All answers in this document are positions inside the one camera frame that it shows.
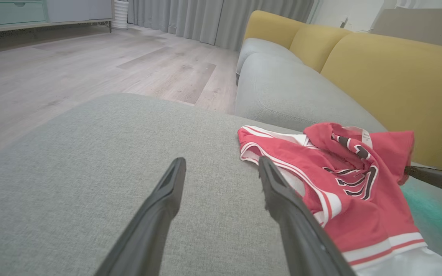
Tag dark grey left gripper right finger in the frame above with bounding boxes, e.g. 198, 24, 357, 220
259, 156, 356, 276

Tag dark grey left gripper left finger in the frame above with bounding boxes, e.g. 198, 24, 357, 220
94, 157, 187, 276

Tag red white basketball jersey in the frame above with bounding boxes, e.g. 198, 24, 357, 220
237, 122, 442, 276

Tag large grey sofa chaise cushion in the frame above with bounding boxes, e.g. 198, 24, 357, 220
0, 93, 442, 276

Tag wide yellow sofa back cushion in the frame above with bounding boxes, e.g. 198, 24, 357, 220
321, 33, 442, 175

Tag grey sofa seat cushion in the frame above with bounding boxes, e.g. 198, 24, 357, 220
235, 53, 388, 133
236, 38, 304, 75

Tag white ribbed floor vase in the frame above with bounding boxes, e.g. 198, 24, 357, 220
112, 0, 129, 30

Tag grey pleated curtain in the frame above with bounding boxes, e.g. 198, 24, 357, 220
127, 0, 315, 52

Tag pale green grey cabinet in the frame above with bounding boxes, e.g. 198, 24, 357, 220
0, 0, 115, 35

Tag grey wall panel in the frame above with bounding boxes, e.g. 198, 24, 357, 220
371, 8, 442, 51

